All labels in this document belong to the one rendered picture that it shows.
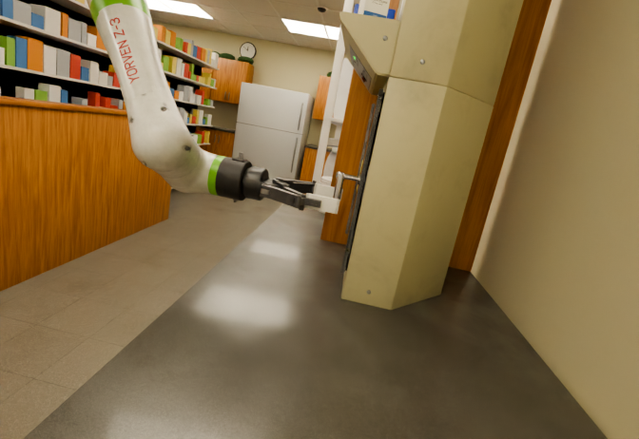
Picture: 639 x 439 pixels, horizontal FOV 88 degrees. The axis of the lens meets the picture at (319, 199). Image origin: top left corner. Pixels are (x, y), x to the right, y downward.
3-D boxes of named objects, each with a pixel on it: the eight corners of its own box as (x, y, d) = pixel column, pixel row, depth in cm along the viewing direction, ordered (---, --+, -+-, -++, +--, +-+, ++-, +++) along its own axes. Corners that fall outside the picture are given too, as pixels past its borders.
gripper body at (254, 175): (243, 167, 71) (286, 175, 70) (256, 163, 79) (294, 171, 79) (239, 200, 73) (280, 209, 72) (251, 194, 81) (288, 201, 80)
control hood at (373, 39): (378, 96, 95) (387, 59, 93) (389, 76, 63) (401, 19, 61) (339, 88, 96) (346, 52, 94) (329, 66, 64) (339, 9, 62)
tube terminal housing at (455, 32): (426, 267, 103) (499, -6, 87) (456, 325, 71) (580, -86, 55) (346, 250, 104) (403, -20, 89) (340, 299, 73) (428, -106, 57)
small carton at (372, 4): (376, 34, 73) (382, 5, 72) (384, 28, 68) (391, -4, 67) (355, 28, 72) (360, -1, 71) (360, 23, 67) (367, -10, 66)
